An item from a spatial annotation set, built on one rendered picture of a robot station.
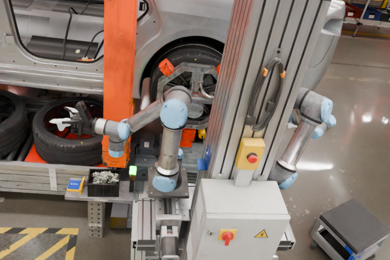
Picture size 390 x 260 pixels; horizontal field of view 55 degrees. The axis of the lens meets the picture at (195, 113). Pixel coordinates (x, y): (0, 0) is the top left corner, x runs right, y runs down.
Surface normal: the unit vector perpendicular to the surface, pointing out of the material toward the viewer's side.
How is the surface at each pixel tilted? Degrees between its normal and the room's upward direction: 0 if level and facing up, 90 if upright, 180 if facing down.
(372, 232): 0
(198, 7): 90
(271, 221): 90
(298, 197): 0
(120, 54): 90
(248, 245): 90
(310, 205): 0
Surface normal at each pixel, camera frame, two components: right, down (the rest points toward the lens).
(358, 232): 0.15, -0.80
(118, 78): 0.04, 0.58
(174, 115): -0.13, 0.44
